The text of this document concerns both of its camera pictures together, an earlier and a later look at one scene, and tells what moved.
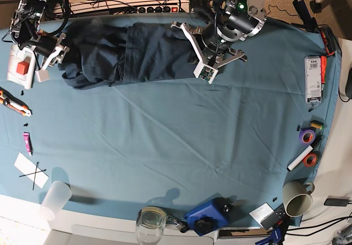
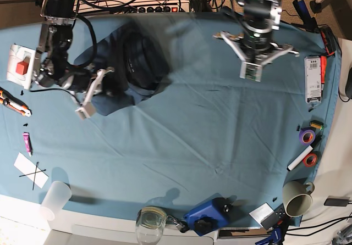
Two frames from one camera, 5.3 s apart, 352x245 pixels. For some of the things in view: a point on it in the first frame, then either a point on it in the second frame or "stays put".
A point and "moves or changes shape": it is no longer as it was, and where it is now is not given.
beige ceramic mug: [296, 198] stays put
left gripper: [206, 70] → [253, 58]
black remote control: [278, 216] stays put
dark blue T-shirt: [102, 54] moves or changes shape
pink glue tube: [28, 143] stays put
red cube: [22, 67] stays put
